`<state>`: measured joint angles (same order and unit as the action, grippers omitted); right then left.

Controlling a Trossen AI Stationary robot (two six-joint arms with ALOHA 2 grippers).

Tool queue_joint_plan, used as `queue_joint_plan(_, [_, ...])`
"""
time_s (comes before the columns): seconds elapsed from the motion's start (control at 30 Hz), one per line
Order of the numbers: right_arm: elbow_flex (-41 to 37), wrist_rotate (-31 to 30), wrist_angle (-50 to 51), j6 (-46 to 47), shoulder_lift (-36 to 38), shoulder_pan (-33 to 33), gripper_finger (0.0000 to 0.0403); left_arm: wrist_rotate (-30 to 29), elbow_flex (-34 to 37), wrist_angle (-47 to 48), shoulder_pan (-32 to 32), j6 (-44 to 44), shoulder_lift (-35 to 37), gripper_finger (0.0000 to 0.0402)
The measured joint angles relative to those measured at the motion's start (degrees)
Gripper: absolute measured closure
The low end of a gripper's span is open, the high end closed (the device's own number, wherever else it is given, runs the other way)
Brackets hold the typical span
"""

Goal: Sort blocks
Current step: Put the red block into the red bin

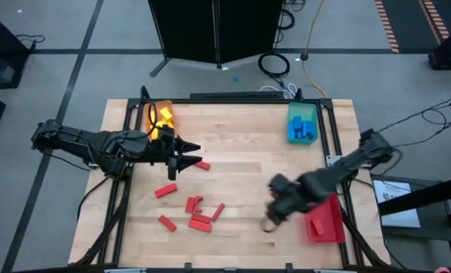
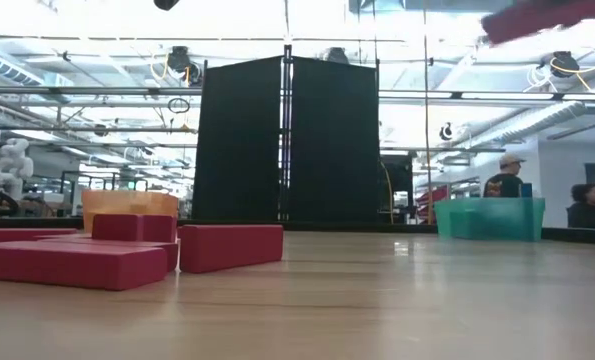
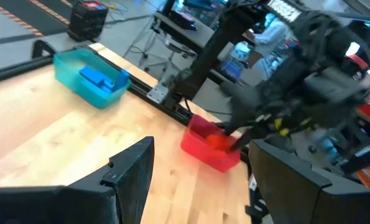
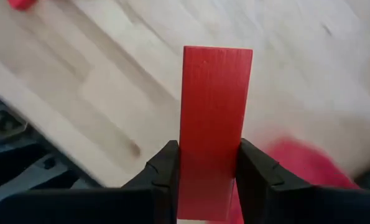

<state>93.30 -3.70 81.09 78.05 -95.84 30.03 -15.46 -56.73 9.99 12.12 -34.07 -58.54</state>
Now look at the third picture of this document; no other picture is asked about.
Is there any red wooden block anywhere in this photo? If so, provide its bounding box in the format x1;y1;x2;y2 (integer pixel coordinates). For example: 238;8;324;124
206;133;233;152

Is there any blue wooden block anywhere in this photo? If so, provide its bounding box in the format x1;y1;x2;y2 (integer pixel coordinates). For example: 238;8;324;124
102;77;116;94
78;65;106;86
114;68;131;93

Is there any red plastic bin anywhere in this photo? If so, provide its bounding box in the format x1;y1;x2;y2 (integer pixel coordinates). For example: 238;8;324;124
180;114;244;174

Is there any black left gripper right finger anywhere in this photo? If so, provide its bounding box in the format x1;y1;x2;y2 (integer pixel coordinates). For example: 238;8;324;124
249;139;370;224

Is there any person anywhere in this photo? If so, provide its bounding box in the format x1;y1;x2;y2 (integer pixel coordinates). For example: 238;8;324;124
251;17;290;68

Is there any dark grey desk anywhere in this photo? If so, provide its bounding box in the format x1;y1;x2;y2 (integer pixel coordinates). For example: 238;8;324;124
152;11;235;85

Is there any laptop screen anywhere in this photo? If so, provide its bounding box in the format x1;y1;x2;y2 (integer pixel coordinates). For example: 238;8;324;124
220;57;244;82

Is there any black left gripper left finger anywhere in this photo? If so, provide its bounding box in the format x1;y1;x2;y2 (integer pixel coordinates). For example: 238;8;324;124
0;136;155;224

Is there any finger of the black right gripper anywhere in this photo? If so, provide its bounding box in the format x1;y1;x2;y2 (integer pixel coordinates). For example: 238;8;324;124
231;129;257;153
222;119;251;138

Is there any black striped floor mat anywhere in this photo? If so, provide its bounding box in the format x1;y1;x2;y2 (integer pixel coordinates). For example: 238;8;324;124
0;0;70;38

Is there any black equipment case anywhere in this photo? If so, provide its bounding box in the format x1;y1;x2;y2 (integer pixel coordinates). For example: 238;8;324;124
67;0;109;43

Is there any teal plastic bin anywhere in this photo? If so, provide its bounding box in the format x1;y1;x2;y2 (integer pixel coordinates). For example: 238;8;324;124
53;48;132;110

